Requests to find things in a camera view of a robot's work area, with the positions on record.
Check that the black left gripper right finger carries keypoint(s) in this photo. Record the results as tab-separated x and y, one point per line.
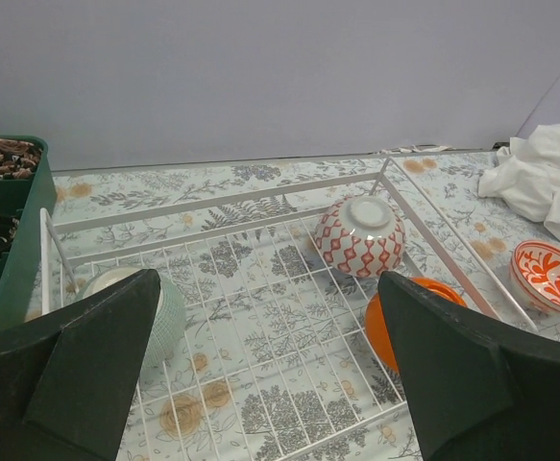
476	388

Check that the floral patterned table mat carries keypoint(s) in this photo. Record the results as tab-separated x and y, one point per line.
260	336

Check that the white red diamond pattern bowl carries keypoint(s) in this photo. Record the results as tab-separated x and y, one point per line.
361	236

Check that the pale green check bowl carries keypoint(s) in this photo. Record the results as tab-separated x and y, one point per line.
169	325

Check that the dark floral scrunchie back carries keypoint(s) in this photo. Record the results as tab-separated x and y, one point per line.
19	159

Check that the green compartment organizer tray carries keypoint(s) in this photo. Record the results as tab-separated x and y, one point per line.
19	264

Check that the white bowl red wreath pattern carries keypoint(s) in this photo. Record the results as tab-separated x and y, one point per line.
534	272

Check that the crumpled white cloth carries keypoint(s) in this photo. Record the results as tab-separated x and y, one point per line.
527	177

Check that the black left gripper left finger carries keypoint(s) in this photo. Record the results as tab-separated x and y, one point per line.
67	379

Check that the orange plastic bowl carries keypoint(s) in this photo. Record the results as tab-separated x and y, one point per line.
375	326

